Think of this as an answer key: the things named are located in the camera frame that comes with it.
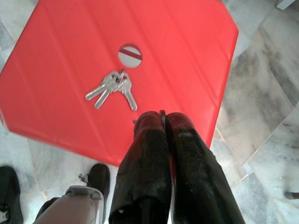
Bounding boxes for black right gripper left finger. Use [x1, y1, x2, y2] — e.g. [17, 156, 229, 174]
[108, 111, 173, 224]

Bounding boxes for silver key bunch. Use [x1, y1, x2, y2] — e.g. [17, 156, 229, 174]
[85, 70, 139, 112]

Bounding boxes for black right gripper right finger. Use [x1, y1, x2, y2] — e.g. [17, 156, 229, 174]
[164, 112, 246, 224]

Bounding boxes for red plastic stool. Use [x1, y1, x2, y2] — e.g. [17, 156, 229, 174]
[0, 0, 240, 167]

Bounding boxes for silver right robot leg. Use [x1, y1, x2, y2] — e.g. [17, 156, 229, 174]
[35, 163, 111, 224]

